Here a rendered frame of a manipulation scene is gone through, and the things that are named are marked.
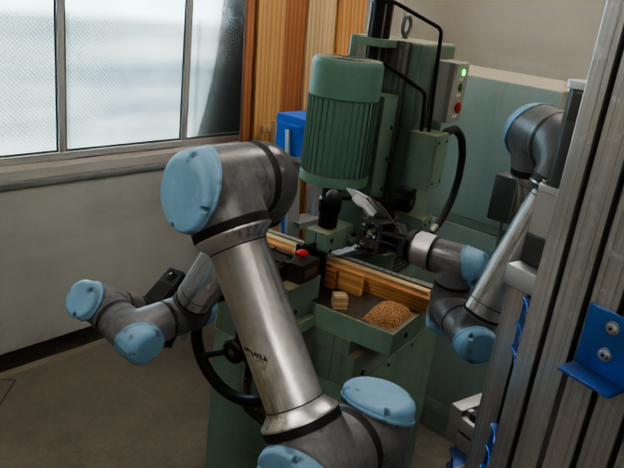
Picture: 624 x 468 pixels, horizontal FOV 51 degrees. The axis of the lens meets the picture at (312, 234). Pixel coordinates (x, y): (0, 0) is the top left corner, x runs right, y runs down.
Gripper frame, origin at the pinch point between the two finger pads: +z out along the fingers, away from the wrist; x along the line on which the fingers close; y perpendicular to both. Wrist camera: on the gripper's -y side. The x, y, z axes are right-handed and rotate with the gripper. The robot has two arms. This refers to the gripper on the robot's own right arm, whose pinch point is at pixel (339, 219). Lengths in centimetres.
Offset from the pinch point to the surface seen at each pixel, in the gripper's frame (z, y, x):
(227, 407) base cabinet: 26, -10, 64
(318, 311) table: 1.7, -3.8, 24.0
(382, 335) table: -15.7, -3.6, 23.4
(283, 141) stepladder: 75, -83, -5
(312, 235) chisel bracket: 13.3, -12.9, 8.8
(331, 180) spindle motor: 8.4, -7.5, -7.1
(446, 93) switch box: -3, -38, -34
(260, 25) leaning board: 122, -116, -50
